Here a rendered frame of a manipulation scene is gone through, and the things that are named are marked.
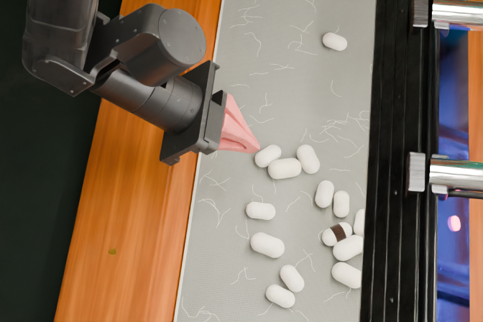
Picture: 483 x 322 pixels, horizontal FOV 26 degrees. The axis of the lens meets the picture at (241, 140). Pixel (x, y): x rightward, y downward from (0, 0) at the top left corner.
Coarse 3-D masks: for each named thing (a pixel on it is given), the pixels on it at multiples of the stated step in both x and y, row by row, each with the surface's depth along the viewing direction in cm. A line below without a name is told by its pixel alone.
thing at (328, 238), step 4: (340, 224) 114; (344, 224) 114; (348, 224) 114; (328, 228) 114; (344, 228) 113; (348, 228) 113; (324, 232) 113; (328, 232) 113; (332, 232) 113; (348, 232) 113; (324, 236) 113; (328, 236) 113; (332, 236) 113; (348, 236) 114; (324, 240) 113; (328, 240) 113; (332, 240) 113; (328, 244) 113; (332, 244) 113
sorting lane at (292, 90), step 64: (256, 0) 132; (320, 0) 132; (256, 64) 127; (320, 64) 127; (256, 128) 122; (320, 128) 122; (256, 192) 118; (192, 256) 114; (256, 256) 114; (320, 256) 114; (192, 320) 110; (256, 320) 110; (320, 320) 110
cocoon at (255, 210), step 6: (252, 204) 115; (258, 204) 115; (264, 204) 115; (270, 204) 115; (246, 210) 116; (252, 210) 115; (258, 210) 115; (264, 210) 115; (270, 210) 115; (252, 216) 115; (258, 216) 115; (264, 216) 115; (270, 216) 115
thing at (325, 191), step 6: (324, 180) 117; (318, 186) 117; (324, 186) 116; (330, 186) 116; (318, 192) 116; (324, 192) 116; (330, 192) 116; (318, 198) 116; (324, 198) 115; (330, 198) 116; (318, 204) 116; (324, 204) 116
